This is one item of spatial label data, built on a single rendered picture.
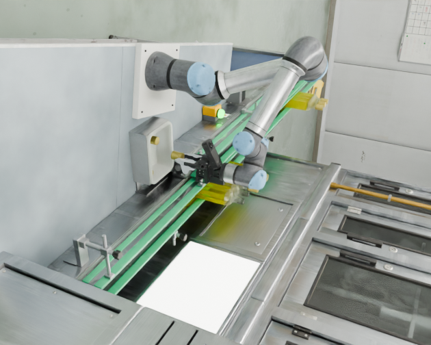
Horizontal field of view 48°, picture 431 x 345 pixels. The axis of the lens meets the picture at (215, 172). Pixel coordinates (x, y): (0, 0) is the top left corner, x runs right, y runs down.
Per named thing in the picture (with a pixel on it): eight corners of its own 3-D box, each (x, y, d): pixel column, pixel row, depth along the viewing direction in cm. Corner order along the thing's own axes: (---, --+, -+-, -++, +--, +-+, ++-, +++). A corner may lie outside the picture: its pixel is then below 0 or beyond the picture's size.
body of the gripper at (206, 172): (193, 181, 188) (221, 187, 183) (193, 161, 183) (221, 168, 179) (202, 172, 194) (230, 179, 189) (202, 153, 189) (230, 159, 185)
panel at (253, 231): (129, 311, 169) (216, 346, 156) (128, 305, 167) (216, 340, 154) (235, 190, 239) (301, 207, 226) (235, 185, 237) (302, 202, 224)
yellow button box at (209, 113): (202, 119, 239) (215, 122, 236) (201, 105, 235) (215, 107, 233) (208, 114, 245) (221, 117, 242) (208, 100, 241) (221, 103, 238)
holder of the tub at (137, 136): (134, 192, 198) (150, 197, 195) (128, 131, 184) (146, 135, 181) (157, 174, 211) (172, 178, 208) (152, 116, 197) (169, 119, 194)
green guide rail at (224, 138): (189, 161, 207) (206, 165, 204) (189, 159, 207) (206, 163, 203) (308, 57, 343) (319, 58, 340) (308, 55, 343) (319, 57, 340)
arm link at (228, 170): (232, 170, 177) (241, 161, 184) (221, 167, 179) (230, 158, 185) (232, 187, 181) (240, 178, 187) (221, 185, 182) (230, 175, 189)
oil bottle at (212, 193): (186, 195, 213) (230, 207, 204) (185, 184, 210) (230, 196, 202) (192, 189, 217) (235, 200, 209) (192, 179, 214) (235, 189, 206)
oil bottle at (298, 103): (277, 105, 304) (321, 113, 293) (278, 97, 301) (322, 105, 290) (280, 103, 308) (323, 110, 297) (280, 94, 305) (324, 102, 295)
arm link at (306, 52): (325, 32, 159) (249, 159, 162) (330, 46, 169) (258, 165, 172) (295, 20, 164) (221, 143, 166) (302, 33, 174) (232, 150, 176)
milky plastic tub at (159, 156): (134, 181, 195) (152, 187, 191) (128, 131, 184) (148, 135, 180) (157, 163, 208) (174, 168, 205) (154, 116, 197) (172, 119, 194)
